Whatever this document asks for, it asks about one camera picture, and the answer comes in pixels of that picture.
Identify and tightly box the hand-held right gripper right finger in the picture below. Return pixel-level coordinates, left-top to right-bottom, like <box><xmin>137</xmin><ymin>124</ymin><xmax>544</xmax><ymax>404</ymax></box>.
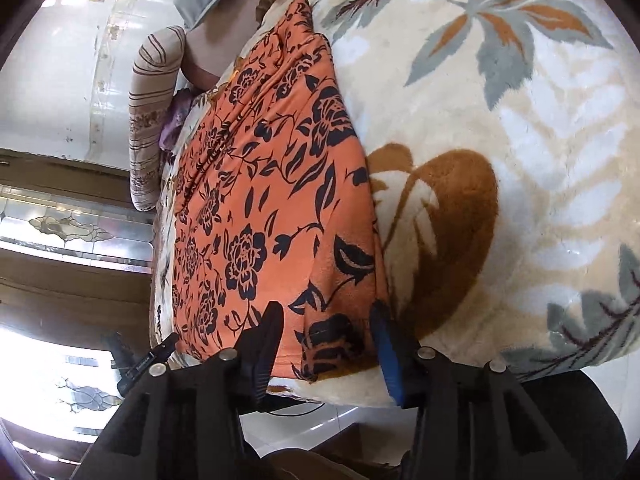
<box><xmin>369</xmin><ymin>300</ymin><xmax>586</xmax><ymax>480</ymax></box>

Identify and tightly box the decorated glass window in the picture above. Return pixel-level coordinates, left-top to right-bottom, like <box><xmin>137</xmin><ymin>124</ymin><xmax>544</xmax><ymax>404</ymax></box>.
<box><xmin>0</xmin><ymin>185</ymin><xmax>155</xmax><ymax>266</ymax></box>

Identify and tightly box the black cable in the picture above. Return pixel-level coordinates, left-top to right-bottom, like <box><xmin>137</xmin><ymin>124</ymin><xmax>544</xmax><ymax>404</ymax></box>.
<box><xmin>265</xmin><ymin>400</ymin><xmax>328</xmax><ymax>418</ymax></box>

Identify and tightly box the striped beige bolster pillow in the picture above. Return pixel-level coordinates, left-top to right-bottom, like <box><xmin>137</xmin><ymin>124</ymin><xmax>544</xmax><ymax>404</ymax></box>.
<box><xmin>127</xmin><ymin>25</ymin><xmax>187</xmax><ymax>212</ymax></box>

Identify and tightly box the cream leaf-print plush blanket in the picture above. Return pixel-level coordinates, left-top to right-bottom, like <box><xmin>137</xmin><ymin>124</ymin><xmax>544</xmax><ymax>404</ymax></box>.
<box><xmin>149</xmin><ymin>0</ymin><xmax>640</xmax><ymax>408</ymax></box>

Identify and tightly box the orange black floral cloth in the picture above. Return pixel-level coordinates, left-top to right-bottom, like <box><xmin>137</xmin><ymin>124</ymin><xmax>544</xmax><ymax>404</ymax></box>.
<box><xmin>170</xmin><ymin>0</ymin><xmax>392</xmax><ymax>383</ymax></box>

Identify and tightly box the pinkish brown pillow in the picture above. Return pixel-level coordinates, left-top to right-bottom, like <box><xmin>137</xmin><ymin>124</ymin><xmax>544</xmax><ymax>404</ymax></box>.
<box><xmin>181</xmin><ymin>0</ymin><xmax>263</xmax><ymax>93</ymax></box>

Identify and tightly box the purple cloth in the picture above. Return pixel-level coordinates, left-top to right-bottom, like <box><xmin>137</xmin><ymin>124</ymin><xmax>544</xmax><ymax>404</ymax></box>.
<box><xmin>159</xmin><ymin>89</ymin><xmax>193</xmax><ymax>151</ymax></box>

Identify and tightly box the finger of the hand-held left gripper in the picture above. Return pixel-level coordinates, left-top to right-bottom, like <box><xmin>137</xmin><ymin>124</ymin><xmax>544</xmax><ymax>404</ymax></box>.
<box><xmin>116</xmin><ymin>332</ymin><xmax>180</xmax><ymax>396</ymax></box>

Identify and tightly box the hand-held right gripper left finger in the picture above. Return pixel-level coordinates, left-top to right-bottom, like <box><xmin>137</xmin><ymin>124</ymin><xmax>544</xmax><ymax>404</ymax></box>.
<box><xmin>70</xmin><ymin>301</ymin><xmax>286</xmax><ymax>480</ymax></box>

